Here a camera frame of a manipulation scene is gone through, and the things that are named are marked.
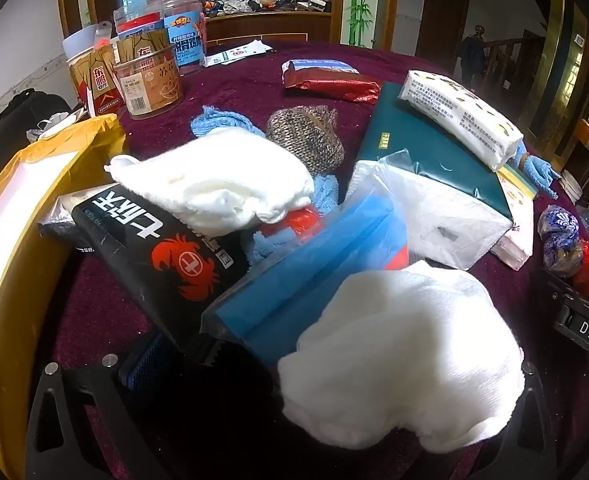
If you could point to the black sofa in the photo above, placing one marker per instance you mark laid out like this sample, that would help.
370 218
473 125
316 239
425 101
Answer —
19 120

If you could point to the white printed papers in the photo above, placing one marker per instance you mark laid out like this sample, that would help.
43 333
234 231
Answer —
237 52

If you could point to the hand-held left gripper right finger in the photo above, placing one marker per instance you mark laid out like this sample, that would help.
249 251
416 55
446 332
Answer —
531 410

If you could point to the yellow green sponge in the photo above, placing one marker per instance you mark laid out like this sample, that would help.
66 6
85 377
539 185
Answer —
521 182

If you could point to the brown label clear jar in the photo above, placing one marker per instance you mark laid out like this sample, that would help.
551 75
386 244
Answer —
147 85

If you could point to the brown red drink carton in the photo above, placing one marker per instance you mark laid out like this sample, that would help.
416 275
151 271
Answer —
97 85

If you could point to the blue plastic packet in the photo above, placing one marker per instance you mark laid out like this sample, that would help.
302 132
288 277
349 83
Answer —
304 280

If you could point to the light blue knit cloth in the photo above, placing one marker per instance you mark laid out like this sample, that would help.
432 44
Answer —
219 120

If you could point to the dark wooden door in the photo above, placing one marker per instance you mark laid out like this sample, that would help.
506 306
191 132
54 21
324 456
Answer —
442 15

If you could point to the crumpled white towel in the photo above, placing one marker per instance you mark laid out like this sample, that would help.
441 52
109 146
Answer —
214 180

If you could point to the wooden glass display cabinet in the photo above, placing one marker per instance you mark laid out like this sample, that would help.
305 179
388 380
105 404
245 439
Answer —
269 25

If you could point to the blue terry towel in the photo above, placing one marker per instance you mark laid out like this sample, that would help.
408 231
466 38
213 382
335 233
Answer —
324 192

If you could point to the black crab print bag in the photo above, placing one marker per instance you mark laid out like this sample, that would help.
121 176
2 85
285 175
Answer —
144 255

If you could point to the pink white flat box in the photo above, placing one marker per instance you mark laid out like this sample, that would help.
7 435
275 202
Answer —
516 230

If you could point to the small red lid jar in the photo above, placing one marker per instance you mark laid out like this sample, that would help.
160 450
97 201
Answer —
134 22

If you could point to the brown knit hat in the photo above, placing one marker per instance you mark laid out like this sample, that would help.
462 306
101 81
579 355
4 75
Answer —
307 135

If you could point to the yellow padded envelope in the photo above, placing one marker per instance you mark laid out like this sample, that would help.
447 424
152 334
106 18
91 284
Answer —
19 230

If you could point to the white plastic bag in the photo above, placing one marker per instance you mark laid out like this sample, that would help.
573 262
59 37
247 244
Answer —
57 125

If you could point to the red foil packet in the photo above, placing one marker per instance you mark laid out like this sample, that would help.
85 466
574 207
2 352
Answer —
329 82

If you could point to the white yellow print tissue pack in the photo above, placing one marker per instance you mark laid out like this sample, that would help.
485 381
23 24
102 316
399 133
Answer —
459 110

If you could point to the small red plastic bag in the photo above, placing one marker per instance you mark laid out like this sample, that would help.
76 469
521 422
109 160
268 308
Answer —
299 220

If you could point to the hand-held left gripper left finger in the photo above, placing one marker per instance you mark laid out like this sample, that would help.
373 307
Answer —
147 362

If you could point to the silver foil packet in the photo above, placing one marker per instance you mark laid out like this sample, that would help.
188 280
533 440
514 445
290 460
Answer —
57 220

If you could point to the gold pillar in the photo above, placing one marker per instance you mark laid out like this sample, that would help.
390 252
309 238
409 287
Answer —
556 45

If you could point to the fluffy white towel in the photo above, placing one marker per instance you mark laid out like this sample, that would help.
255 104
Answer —
399 355

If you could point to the large red lid jar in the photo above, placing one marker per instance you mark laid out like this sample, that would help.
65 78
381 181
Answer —
179 25

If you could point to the white bucket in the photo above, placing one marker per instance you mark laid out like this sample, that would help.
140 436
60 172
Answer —
570 185

